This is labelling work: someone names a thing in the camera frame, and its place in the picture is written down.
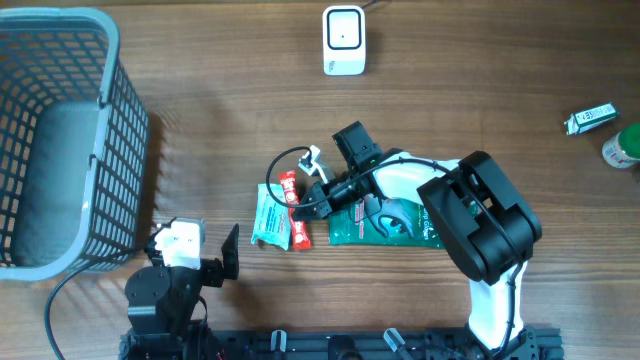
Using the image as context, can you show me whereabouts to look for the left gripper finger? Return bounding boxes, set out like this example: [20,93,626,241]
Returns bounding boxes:
[221,223,239,280]
[152,217,176,235]

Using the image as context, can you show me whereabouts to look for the red snack stick packet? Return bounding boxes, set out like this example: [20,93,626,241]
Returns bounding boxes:
[277,169,313,252]

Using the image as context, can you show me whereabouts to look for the white teal wipes pack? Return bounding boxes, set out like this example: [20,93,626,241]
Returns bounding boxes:
[251,184,291,250]

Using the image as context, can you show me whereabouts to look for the green 3M gloves package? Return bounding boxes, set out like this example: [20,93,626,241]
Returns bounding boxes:
[328,194,444,249]

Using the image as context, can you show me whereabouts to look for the green white small box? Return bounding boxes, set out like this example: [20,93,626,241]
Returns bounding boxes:
[564,102,619,135]

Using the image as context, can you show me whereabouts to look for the green lid jar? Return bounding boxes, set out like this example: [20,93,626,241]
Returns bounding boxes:
[602,123,640,169]

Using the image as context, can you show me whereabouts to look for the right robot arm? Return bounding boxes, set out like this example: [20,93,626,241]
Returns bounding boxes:
[293,122,542,359]

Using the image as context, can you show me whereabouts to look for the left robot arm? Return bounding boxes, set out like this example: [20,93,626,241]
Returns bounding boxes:
[118,218,239,359]

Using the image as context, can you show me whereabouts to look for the white barcode scanner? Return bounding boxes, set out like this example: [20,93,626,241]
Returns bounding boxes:
[322,5,366,76]

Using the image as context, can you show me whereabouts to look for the grey plastic mesh basket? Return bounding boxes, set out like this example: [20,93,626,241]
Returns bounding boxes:
[1,7,150,282]

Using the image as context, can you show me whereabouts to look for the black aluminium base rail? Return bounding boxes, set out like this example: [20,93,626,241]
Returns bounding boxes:
[118,327,565,360]

